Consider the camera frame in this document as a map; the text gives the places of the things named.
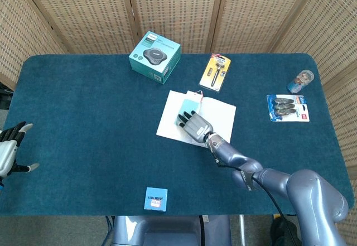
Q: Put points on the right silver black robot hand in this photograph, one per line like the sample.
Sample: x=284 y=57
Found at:
x=196 y=127

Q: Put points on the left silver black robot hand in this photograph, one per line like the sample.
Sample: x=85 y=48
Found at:
x=7 y=154

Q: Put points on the light blue white bookmark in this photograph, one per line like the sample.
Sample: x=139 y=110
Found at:
x=188 y=106

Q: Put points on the open white lined notebook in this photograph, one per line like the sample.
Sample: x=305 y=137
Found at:
x=220 y=117

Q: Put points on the yellow razor blister pack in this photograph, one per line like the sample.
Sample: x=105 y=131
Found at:
x=214 y=73

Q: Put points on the small light blue box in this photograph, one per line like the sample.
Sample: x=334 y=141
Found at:
x=155 y=199

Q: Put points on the teal speaker product box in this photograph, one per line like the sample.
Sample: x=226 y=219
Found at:
x=153 y=56

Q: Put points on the dark teal table mat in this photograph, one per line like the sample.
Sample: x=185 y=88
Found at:
x=83 y=117

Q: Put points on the blue blister pack with clips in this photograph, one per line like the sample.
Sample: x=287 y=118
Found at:
x=287 y=108

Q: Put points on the grey-blue robot torso base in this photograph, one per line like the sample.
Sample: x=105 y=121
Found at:
x=167 y=232

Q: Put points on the metal table leg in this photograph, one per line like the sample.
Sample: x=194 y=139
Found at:
x=242 y=229

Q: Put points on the figurine in clear capsule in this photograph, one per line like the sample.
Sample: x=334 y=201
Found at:
x=299 y=81

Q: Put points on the black rounded object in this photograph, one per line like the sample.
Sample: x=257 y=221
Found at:
x=281 y=230

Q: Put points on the woven bamboo folding screen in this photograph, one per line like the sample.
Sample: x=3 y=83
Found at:
x=83 y=11

